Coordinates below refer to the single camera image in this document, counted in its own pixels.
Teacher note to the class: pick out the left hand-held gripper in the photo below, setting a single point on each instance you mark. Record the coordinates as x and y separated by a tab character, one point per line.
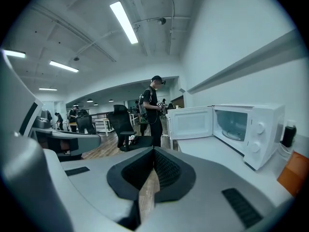
14	100

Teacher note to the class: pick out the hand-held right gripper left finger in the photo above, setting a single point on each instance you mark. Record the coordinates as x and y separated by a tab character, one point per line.
96	182

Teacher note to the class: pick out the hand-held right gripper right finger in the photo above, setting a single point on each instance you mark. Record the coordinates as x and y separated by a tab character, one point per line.
205	197

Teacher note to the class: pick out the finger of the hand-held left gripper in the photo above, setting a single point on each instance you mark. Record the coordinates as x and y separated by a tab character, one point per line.
89	140

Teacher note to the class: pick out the white microwave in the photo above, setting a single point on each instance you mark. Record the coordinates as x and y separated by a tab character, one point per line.
265	129

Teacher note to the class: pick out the black office chair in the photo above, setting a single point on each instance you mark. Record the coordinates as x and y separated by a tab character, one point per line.
84	123
120	122

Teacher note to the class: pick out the white ceiling tube light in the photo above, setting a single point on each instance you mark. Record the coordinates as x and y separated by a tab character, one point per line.
47	89
14	53
123	22
64	66

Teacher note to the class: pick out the orange plastic box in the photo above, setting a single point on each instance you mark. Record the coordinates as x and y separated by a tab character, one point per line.
293	173

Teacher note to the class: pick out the brown wooden door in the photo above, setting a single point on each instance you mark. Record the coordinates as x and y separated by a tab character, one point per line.
178	101

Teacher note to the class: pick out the dark bottle with white cap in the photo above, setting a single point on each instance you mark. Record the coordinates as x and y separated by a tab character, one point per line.
288	135

